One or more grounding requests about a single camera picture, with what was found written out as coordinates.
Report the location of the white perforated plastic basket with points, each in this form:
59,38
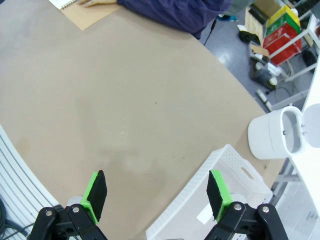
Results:
232,160

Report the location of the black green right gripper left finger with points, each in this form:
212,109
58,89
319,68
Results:
97,195

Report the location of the person's left hand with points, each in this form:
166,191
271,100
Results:
97,3

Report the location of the white metal rack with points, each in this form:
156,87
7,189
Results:
313,30

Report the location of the white paper sheet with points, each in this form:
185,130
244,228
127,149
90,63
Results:
203,216

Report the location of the spiral notebook with brown cover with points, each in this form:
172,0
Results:
87,17

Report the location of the white ribbed panel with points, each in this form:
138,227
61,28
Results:
15,175

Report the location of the white lidded trash can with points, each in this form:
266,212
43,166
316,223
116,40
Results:
265,135

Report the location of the person in purple jacket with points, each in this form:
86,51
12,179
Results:
180,15

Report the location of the red shopping bag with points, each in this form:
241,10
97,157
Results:
280,50

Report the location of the green shopping bag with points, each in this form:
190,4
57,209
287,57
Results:
282,23

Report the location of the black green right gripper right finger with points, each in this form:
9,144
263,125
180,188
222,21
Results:
217,195

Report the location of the brown cardboard box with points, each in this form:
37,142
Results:
252,25

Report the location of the person's left forearm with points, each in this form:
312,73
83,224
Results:
132,6

